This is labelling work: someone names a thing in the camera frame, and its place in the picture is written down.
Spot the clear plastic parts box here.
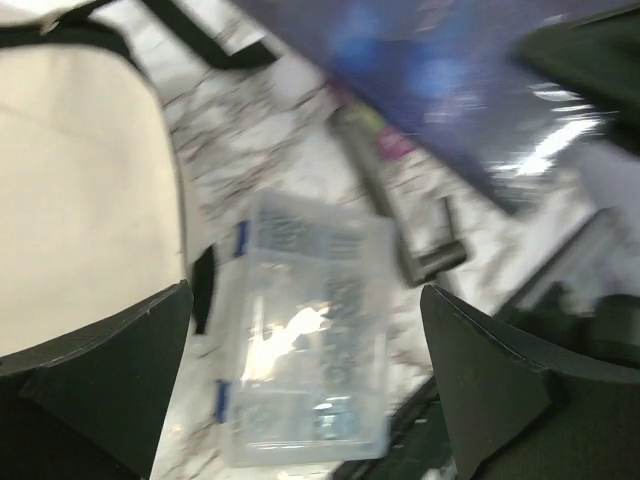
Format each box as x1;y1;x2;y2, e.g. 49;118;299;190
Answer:
216;189;395;467

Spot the dark blue notebook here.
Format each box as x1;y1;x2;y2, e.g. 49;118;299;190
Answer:
240;0;609;213

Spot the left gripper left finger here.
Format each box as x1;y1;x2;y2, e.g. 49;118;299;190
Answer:
1;281;192;479

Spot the purple treehouse book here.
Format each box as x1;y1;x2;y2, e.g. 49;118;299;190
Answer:
375;125;416;163

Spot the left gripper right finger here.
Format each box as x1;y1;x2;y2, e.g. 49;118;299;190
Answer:
421;286;639;479

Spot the dark metal T-handle tool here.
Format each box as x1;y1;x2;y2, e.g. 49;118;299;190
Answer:
329;106;468;291

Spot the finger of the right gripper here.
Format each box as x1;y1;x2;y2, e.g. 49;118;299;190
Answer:
509;4;639;150

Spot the cream canvas backpack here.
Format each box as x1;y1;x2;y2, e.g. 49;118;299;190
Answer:
0;0;281;351

